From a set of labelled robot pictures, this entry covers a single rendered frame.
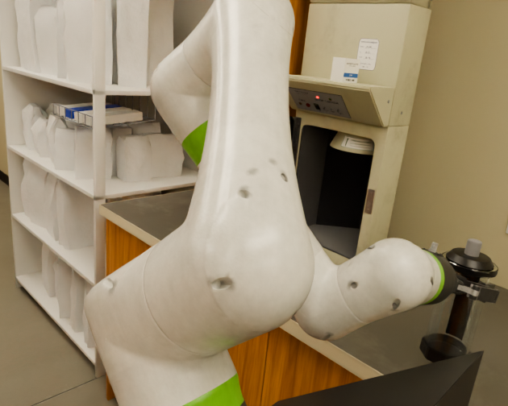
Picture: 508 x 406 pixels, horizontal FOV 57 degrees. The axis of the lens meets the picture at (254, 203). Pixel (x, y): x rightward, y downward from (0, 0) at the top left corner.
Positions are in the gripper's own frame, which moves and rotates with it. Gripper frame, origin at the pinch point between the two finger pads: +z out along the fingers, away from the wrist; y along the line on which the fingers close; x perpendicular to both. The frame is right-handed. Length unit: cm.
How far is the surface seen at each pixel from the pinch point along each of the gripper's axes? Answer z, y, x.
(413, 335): 13.8, 10.2, 18.0
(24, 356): 14, 185, 118
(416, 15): 4, 33, -57
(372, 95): -3.2, 33.2, -34.2
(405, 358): 3.9, 6.7, 21.4
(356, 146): 14, 43, -24
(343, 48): 3, 51, -47
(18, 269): 33, 257, 98
